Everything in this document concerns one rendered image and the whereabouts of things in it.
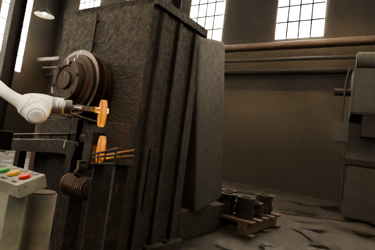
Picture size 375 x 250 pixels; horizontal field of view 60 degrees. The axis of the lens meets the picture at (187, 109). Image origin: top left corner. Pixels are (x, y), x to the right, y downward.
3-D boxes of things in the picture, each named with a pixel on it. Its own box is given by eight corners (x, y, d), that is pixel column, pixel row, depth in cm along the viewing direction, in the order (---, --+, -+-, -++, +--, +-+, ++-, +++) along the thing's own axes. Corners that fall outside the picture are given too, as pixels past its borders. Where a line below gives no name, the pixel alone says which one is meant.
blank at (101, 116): (104, 102, 193) (99, 102, 192) (108, 97, 179) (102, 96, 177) (102, 129, 189) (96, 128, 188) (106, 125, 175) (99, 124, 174)
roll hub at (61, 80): (54, 100, 228) (61, 62, 231) (80, 102, 212) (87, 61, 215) (47, 99, 223) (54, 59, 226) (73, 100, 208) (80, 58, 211)
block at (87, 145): (92, 167, 216) (98, 131, 219) (100, 169, 212) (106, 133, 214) (79, 167, 207) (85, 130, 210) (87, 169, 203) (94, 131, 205)
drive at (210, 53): (158, 207, 382) (178, 62, 400) (231, 228, 330) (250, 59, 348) (87, 219, 297) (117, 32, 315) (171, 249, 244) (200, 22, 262)
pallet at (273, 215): (153, 210, 369) (158, 171, 374) (193, 204, 435) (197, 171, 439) (250, 239, 299) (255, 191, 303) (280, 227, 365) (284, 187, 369)
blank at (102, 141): (100, 168, 183) (94, 168, 182) (102, 146, 193) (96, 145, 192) (106, 153, 172) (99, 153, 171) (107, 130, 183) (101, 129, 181)
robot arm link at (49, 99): (52, 112, 180) (51, 119, 168) (20, 109, 174) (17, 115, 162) (54, 93, 178) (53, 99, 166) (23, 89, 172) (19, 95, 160)
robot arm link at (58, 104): (51, 113, 169) (63, 114, 172) (53, 96, 170) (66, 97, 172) (52, 114, 178) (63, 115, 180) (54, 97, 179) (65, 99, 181)
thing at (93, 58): (57, 115, 241) (67, 54, 245) (100, 119, 214) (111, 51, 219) (49, 114, 235) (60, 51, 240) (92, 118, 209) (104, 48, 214)
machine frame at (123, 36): (91, 215, 311) (119, 38, 329) (184, 247, 251) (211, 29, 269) (17, 225, 251) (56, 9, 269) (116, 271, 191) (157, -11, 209)
